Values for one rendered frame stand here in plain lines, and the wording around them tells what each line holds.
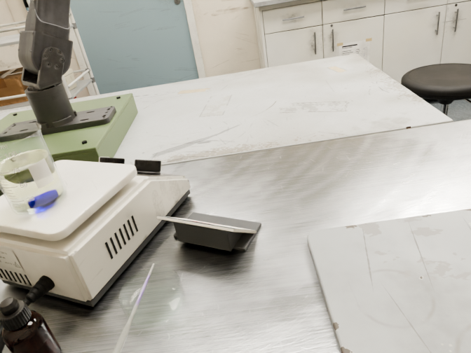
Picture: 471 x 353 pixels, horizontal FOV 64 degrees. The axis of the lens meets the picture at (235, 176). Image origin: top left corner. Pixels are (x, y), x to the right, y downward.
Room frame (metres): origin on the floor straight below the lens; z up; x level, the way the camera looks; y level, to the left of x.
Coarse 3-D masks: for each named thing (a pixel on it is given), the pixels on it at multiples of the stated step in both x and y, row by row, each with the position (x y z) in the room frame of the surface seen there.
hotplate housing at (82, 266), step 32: (128, 192) 0.34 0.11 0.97; (160, 192) 0.37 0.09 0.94; (96, 224) 0.29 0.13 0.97; (128, 224) 0.32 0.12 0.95; (160, 224) 0.36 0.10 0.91; (0, 256) 0.30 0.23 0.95; (32, 256) 0.27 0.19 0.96; (64, 256) 0.26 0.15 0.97; (96, 256) 0.28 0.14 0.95; (128, 256) 0.31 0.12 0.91; (32, 288) 0.26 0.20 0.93; (64, 288) 0.26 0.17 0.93; (96, 288) 0.26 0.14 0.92
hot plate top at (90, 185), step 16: (64, 160) 0.41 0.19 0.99; (64, 176) 0.37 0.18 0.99; (80, 176) 0.36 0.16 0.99; (96, 176) 0.35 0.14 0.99; (112, 176) 0.35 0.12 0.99; (128, 176) 0.35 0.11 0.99; (80, 192) 0.33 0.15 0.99; (96, 192) 0.32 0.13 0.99; (112, 192) 0.32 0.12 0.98; (0, 208) 0.32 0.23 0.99; (64, 208) 0.30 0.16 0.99; (80, 208) 0.30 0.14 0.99; (96, 208) 0.30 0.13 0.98; (0, 224) 0.29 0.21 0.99; (16, 224) 0.29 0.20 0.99; (32, 224) 0.28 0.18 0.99; (48, 224) 0.28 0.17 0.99; (64, 224) 0.27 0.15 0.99; (80, 224) 0.28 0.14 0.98; (48, 240) 0.26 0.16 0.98
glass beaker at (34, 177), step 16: (16, 128) 0.34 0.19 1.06; (32, 128) 0.32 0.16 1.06; (0, 144) 0.30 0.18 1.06; (16, 144) 0.30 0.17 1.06; (32, 144) 0.31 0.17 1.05; (0, 160) 0.30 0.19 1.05; (16, 160) 0.30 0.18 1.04; (32, 160) 0.30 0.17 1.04; (48, 160) 0.32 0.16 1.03; (0, 176) 0.30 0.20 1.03; (16, 176) 0.30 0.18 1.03; (32, 176) 0.30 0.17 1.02; (48, 176) 0.31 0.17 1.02; (16, 192) 0.30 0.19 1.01; (32, 192) 0.30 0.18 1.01; (48, 192) 0.30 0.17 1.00; (64, 192) 0.32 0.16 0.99; (16, 208) 0.30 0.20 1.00; (32, 208) 0.30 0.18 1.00; (48, 208) 0.30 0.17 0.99
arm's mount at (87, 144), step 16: (112, 96) 0.81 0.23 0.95; (128, 96) 0.79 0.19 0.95; (16, 112) 0.82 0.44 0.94; (32, 112) 0.80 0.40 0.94; (128, 112) 0.75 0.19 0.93; (0, 128) 0.73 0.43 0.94; (96, 128) 0.63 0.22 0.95; (112, 128) 0.63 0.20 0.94; (128, 128) 0.72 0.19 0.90; (48, 144) 0.59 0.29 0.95; (64, 144) 0.57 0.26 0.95; (80, 144) 0.56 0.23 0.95; (96, 144) 0.55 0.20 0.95; (112, 144) 0.61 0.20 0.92; (80, 160) 0.54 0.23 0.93; (96, 160) 0.54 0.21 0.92
